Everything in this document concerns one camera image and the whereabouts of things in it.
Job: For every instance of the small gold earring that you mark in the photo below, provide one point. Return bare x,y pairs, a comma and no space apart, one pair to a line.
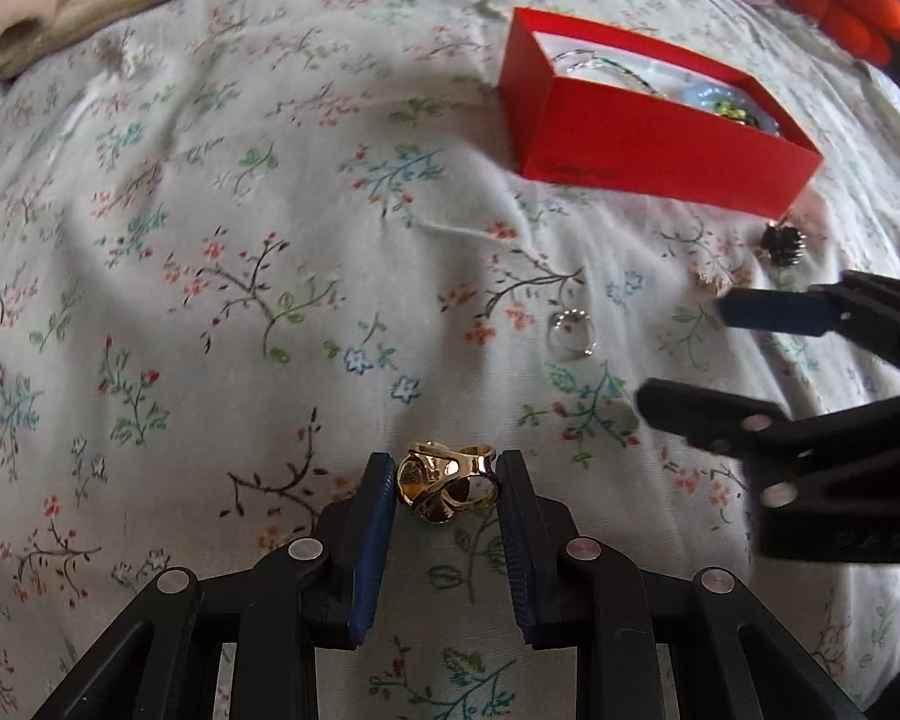
710,284

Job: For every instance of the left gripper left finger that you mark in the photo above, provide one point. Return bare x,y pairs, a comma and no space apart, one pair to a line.
161,655

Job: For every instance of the red cardboard box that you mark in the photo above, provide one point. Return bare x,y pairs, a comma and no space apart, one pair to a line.
598,106

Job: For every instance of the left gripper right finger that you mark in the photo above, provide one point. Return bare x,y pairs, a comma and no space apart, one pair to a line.
644,642

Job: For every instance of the floral bed sheet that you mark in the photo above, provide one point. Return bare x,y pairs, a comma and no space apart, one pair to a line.
246,243

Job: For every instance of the black spiky earring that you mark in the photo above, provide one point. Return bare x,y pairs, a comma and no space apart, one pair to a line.
782,245

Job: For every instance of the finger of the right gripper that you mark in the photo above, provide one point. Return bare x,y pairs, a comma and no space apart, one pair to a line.
724,424
810,314

